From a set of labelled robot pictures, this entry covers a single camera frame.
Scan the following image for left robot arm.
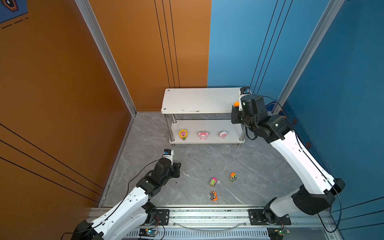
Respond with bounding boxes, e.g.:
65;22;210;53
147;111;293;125
71;158;181;240

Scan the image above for aluminium corner post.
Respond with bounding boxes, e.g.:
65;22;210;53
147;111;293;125
75;0;137;117
272;0;345;115

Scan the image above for orange green toy car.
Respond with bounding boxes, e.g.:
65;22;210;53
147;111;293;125
230;172;237;182

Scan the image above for green circuit board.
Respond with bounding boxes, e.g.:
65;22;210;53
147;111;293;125
267;228;291;240
139;228;159;239

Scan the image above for right aluminium corner post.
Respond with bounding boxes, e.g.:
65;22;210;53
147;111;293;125
272;0;345;115

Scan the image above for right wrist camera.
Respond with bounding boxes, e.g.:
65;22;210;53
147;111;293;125
239;87;252;103

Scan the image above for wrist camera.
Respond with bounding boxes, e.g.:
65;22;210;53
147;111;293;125
239;87;252;103
163;149;174;164

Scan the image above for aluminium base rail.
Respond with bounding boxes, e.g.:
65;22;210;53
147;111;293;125
88;206;343;240

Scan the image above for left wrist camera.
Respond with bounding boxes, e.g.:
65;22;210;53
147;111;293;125
163;149;174;164

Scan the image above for pink sheep toy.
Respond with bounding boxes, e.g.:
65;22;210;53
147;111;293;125
198;131;210;141

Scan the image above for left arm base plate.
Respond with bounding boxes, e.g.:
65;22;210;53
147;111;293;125
144;209;170;226

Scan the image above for orange toy race car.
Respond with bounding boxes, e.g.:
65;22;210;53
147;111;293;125
210;191;218;201

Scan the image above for left aluminium corner post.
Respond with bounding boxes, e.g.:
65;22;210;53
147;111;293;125
75;0;137;117

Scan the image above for pink round head doll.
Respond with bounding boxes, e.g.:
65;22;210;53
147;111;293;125
218;131;228;140

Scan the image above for right green circuit board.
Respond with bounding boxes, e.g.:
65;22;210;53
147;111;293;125
267;228;291;240

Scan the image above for white two-tier shelf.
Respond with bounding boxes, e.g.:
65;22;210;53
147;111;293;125
161;88;246;146

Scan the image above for yellow flower doll toy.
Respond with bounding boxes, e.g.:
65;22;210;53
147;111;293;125
179;130;188;141

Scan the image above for left green circuit board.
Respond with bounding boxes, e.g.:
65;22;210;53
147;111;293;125
139;228;159;239

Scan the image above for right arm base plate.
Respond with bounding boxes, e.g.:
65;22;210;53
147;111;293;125
248;209;292;226

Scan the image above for pink green toy car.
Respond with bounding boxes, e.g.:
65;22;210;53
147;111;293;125
210;177;218;187

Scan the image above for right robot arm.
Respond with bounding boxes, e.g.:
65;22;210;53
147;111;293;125
231;94;346;225

